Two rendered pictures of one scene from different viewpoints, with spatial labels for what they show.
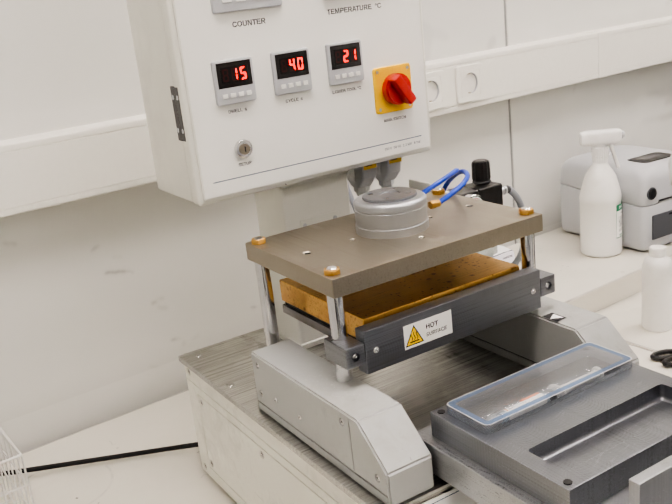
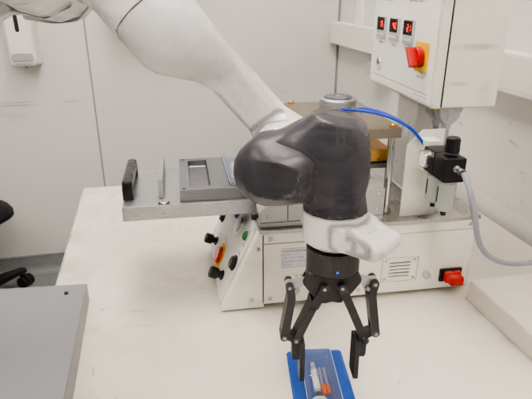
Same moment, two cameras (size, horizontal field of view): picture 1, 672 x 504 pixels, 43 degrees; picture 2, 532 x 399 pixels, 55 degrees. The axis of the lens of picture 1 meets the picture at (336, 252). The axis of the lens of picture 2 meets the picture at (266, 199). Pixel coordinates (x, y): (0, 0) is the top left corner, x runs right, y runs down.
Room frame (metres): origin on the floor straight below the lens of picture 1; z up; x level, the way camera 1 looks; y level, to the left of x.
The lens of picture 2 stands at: (1.13, -1.13, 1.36)
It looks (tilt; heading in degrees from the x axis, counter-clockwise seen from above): 22 degrees down; 111
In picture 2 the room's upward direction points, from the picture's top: straight up
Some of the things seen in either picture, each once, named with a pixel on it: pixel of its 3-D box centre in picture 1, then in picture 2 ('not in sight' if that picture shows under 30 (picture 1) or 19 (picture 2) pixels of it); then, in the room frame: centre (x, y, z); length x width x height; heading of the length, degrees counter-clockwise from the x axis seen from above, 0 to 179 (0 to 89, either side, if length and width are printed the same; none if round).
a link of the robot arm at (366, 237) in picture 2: not in sight; (350, 230); (1.01, -0.51, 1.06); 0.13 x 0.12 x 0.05; 115
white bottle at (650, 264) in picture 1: (657, 287); not in sight; (1.33, -0.53, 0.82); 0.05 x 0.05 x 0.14
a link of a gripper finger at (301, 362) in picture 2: not in sight; (301, 357); (0.95, -0.52, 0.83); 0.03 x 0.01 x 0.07; 115
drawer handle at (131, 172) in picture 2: not in sight; (130, 178); (0.50, -0.29, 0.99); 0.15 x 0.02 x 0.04; 121
